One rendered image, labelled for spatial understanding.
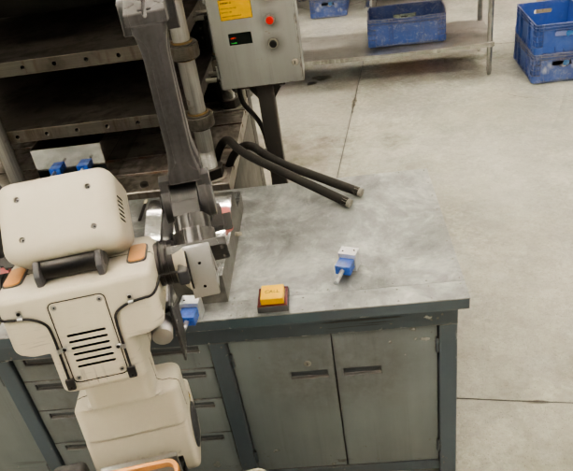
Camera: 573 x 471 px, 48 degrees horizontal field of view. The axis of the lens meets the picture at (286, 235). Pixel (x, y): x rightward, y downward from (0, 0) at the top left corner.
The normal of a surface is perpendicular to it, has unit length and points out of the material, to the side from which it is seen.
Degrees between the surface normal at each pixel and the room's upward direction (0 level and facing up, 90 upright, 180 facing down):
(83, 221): 48
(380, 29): 92
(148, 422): 82
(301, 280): 0
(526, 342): 0
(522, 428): 0
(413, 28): 93
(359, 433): 90
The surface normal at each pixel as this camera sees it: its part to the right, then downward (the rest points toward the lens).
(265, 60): -0.03, 0.55
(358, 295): -0.14, -0.83
